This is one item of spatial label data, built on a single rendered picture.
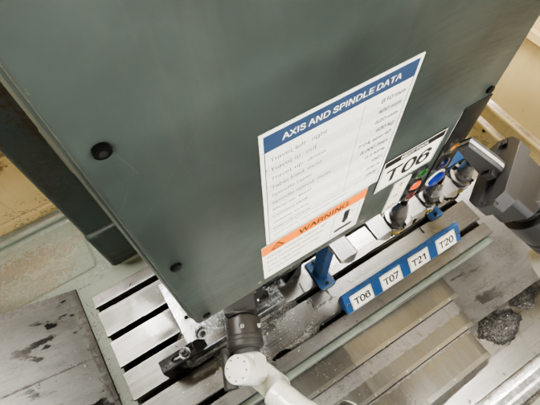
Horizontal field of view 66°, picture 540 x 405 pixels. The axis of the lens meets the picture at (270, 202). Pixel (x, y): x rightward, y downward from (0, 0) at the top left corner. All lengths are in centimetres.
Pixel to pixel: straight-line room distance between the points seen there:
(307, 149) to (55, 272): 162
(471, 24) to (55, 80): 32
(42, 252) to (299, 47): 176
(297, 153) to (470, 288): 134
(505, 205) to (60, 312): 150
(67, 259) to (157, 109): 167
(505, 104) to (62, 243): 173
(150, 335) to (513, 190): 104
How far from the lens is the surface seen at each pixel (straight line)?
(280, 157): 34
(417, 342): 152
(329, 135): 37
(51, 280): 189
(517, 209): 64
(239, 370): 101
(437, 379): 153
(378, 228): 107
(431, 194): 111
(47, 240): 198
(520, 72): 149
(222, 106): 27
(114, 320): 139
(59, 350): 169
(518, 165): 65
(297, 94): 30
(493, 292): 165
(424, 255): 139
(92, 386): 164
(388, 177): 55
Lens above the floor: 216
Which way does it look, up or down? 61 degrees down
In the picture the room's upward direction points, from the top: 3 degrees counter-clockwise
